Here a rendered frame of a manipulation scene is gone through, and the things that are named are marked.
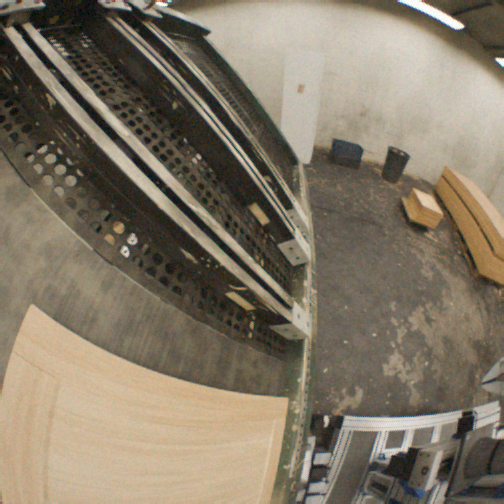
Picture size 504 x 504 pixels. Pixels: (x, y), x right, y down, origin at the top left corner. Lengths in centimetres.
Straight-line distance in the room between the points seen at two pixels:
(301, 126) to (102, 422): 367
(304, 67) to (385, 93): 217
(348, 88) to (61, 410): 507
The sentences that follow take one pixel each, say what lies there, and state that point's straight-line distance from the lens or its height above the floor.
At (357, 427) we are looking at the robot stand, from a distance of 145.
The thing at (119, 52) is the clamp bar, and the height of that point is 161.
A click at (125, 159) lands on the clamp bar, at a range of 27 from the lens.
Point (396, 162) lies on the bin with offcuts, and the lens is 419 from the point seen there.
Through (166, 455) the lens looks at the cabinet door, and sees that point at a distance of 34.
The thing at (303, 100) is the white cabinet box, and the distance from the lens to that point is 353.
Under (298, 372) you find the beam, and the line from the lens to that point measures 58.
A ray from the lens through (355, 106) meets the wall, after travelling 495.
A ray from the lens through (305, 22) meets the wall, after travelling 517.
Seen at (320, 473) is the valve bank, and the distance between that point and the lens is 81.
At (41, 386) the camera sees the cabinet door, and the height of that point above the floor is 132.
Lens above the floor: 147
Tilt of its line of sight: 50 degrees down
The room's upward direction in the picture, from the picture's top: straight up
